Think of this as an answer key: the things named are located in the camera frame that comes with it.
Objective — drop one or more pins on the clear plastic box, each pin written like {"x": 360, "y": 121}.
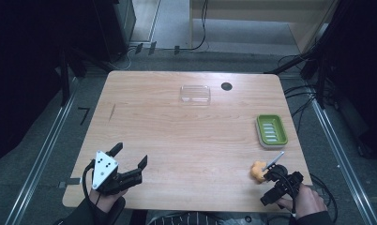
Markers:
{"x": 195, "y": 94}

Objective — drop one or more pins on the light wooden shelf unit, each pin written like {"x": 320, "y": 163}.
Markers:
{"x": 255, "y": 12}

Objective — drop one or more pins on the black metal stand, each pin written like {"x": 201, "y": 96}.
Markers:
{"x": 308, "y": 64}
{"x": 64, "y": 78}

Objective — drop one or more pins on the person's left hand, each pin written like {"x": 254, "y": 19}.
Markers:
{"x": 106, "y": 200}

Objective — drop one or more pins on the black table grommet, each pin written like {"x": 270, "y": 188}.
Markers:
{"x": 226, "y": 86}

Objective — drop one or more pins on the grey tape strip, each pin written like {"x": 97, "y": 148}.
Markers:
{"x": 69, "y": 182}

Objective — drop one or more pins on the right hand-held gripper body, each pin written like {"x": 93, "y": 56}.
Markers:
{"x": 283, "y": 184}

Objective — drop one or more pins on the dark cabinet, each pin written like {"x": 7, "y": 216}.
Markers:
{"x": 114, "y": 28}

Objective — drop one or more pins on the green soap dish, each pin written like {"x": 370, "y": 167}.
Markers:
{"x": 272, "y": 130}

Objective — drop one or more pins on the metal floor rail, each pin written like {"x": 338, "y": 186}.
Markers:
{"x": 343, "y": 159}
{"x": 41, "y": 153}

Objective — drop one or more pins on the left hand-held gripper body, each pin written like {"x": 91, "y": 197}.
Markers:
{"x": 105, "y": 170}

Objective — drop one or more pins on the person's right hand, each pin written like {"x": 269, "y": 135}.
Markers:
{"x": 307, "y": 200}

